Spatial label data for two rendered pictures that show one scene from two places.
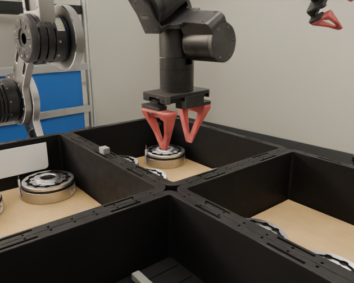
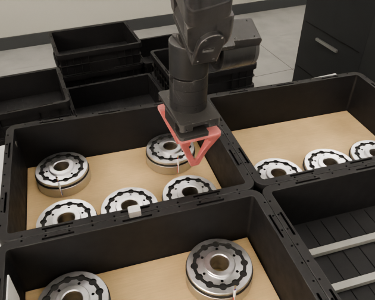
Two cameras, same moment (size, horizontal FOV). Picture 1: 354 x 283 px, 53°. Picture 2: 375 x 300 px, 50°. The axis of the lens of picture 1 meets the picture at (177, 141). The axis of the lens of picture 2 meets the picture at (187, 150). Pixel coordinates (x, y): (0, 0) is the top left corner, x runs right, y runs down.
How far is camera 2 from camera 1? 0.67 m
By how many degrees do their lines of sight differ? 62
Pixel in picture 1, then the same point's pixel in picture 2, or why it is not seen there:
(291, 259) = (374, 168)
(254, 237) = (349, 172)
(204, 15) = (244, 27)
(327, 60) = not seen: outside the picture
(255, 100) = not seen: outside the picture
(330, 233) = (266, 140)
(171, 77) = (203, 96)
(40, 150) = (11, 290)
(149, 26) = (206, 58)
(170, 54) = (203, 74)
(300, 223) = (247, 146)
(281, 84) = not seen: outside the picture
